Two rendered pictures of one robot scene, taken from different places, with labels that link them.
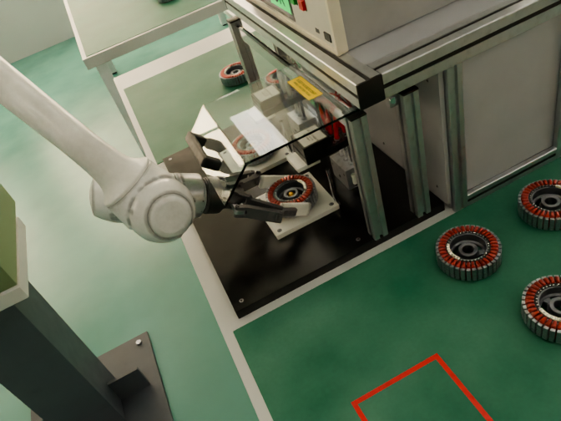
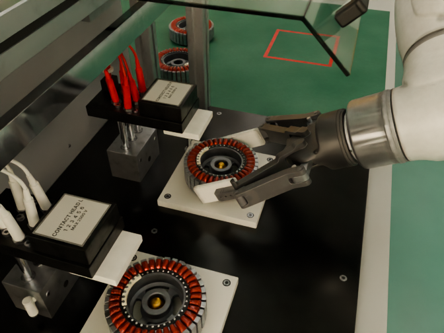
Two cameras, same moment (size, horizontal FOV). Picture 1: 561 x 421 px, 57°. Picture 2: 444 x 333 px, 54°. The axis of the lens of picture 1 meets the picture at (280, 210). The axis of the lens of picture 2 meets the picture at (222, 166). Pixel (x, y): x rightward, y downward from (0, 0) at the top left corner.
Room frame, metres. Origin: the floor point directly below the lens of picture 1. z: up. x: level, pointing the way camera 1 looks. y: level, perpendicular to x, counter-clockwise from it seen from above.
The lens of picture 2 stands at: (1.33, 0.20, 1.25)
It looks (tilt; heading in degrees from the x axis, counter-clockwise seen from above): 42 degrees down; 208
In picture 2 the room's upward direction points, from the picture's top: straight up
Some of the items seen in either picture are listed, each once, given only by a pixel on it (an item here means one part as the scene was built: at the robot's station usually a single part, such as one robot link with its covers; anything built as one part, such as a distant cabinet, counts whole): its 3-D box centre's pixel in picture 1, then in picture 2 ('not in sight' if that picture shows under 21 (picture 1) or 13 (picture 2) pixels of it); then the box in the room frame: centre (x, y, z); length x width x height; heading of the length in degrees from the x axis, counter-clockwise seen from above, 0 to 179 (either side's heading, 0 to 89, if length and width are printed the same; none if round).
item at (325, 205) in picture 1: (294, 203); (221, 180); (0.89, -0.03, 0.78); 0.15 x 0.15 x 0.01; 11
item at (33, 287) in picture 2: not in sight; (46, 274); (1.16, -0.13, 0.80); 0.07 x 0.05 x 0.06; 11
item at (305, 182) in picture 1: (291, 195); (221, 167); (0.89, -0.03, 0.80); 0.11 x 0.11 x 0.04
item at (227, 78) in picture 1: (235, 73); not in sight; (1.65, -0.02, 0.77); 0.11 x 0.11 x 0.04
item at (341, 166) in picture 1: (348, 168); (134, 151); (0.92, -0.18, 0.80); 0.07 x 0.05 x 0.06; 11
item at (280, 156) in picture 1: (255, 154); (158, 316); (1.13, 0.01, 0.78); 0.15 x 0.15 x 0.01; 11
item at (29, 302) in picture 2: not in sight; (31, 307); (1.20, -0.11, 0.80); 0.01 x 0.01 x 0.03; 11
